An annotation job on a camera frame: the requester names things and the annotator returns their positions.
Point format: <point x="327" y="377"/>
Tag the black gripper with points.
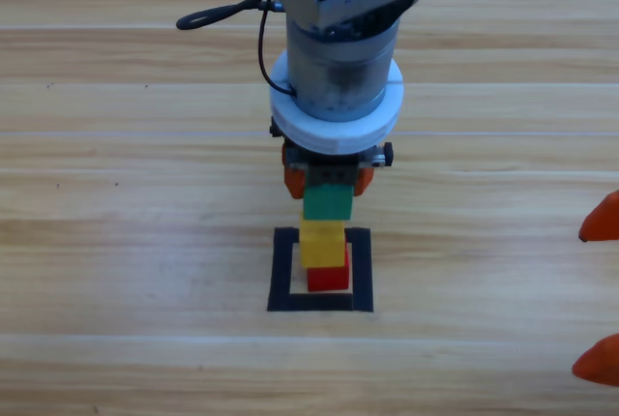
<point x="333" y="174"/>

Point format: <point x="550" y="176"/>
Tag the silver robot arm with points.
<point x="338" y="48"/>

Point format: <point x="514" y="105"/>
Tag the yellow wooden cube block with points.
<point x="321" y="244"/>

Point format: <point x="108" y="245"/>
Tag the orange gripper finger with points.
<point x="602" y="363"/>
<point x="604" y="225"/>

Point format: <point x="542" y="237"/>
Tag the red wooden cube block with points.
<point x="329" y="279"/>

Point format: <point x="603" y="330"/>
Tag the black tape square outline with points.
<point x="280" y="280"/>

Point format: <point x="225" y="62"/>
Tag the green wooden cube block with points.
<point x="328" y="203"/>

